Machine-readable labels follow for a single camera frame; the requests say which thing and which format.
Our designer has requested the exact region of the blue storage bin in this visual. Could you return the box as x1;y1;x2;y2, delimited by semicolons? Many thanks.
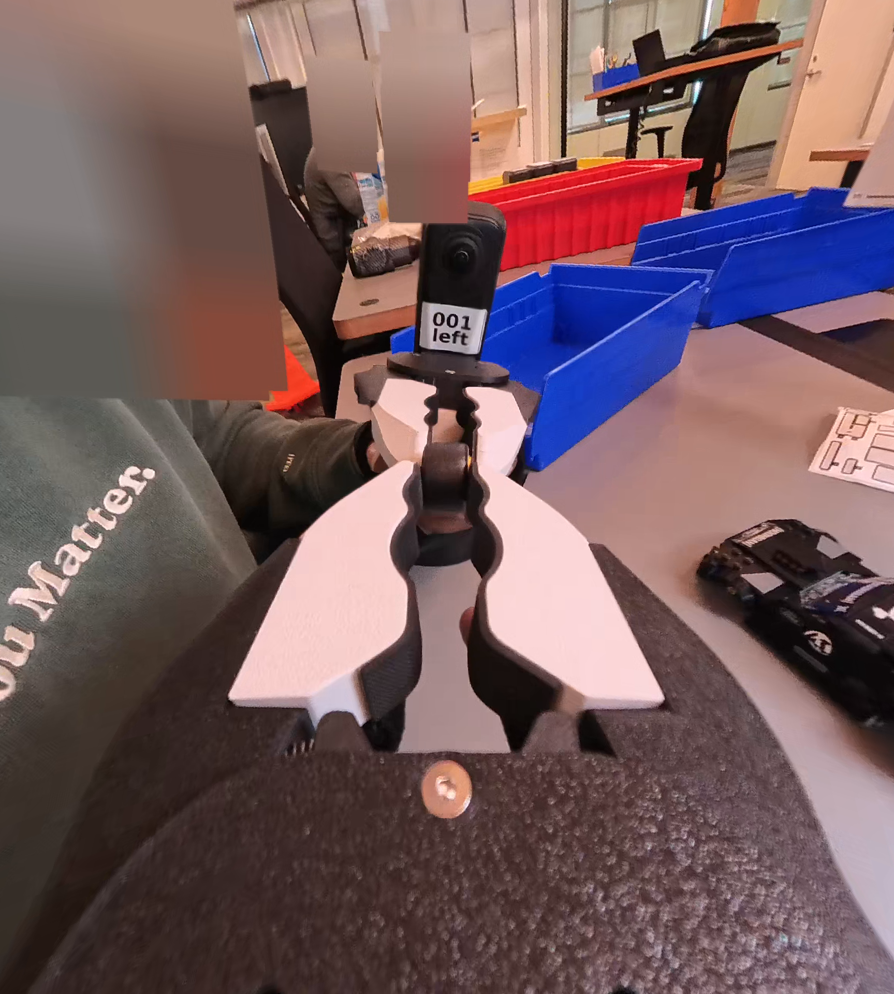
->
634;187;894;327
390;265;707;472

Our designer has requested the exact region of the wooden office desk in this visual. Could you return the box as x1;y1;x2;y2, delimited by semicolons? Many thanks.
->
331;257;432;343

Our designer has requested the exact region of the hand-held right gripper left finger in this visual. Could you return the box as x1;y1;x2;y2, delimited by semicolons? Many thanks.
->
230;463;424;728

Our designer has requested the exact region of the orange plastic item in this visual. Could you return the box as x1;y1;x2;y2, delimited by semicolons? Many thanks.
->
261;345;324;417

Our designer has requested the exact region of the yellow storage bin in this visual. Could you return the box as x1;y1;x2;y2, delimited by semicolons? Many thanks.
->
471;160;603;195

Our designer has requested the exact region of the red storage bin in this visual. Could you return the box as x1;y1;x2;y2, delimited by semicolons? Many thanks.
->
471;156;704;268

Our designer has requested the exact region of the black lego wheel gold hub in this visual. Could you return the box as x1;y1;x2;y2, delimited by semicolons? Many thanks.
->
404;440;497;568

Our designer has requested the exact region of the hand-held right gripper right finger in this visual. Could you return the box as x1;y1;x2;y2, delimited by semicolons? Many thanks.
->
467;463;667;728

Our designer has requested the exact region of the white sticker sheet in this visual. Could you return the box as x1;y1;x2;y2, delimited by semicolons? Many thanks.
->
809;407;894;501

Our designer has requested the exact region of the person's left forearm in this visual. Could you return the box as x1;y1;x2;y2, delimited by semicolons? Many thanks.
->
191;401;386;545

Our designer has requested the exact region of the black bag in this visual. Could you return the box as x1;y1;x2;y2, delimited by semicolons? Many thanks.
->
346;223;424;281

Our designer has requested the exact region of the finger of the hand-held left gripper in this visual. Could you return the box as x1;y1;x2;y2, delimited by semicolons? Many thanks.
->
370;381;435;467
471;386;529;486

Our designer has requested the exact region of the wooden standing desk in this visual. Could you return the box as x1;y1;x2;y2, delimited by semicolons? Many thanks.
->
584;39;805;211

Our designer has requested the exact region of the black lego car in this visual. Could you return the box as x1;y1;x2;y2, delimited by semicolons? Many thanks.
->
699;521;894;747

